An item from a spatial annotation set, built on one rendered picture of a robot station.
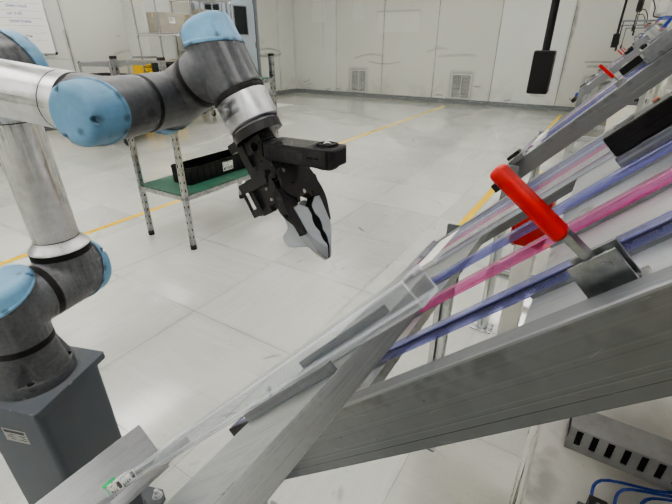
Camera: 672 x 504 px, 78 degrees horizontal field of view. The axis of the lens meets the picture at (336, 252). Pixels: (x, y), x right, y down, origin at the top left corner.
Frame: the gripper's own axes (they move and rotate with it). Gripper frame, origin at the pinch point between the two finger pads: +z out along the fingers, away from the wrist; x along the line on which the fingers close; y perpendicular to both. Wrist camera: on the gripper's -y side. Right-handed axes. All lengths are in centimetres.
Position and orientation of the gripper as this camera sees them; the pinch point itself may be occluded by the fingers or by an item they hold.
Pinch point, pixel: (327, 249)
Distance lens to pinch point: 60.3
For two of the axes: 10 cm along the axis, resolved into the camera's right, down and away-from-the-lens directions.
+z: 4.3, 8.9, 1.5
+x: -5.3, 3.8, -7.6
